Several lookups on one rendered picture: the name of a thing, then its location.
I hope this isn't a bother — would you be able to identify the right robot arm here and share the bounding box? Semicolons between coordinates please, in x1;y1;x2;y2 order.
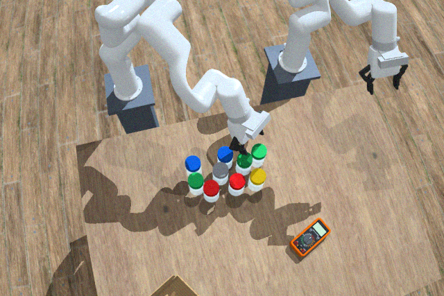
94;0;271;140

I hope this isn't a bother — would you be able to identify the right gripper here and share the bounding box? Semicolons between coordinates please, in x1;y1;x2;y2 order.
228;119;250;156

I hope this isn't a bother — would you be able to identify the white bottle with red cap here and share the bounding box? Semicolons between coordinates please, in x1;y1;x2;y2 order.
228;173;246;196
203;180;219;202

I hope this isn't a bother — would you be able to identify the white bottle with blue cap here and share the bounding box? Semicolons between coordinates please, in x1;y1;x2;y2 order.
217;146;233;169
185;155;202;177

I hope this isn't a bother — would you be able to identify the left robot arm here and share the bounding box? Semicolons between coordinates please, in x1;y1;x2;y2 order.
278;0;409;73

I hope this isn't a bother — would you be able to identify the brown cardboard box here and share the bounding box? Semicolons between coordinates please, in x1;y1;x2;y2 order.
149;275;200;296

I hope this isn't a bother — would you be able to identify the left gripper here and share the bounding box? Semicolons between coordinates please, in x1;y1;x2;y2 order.
359;45;408;95

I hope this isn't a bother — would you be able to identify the white bottle with yellow cap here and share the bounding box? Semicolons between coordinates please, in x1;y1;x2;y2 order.
248;168;266;191

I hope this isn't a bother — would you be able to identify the orange digital multimeter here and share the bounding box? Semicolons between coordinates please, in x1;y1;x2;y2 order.
289;218;331;257

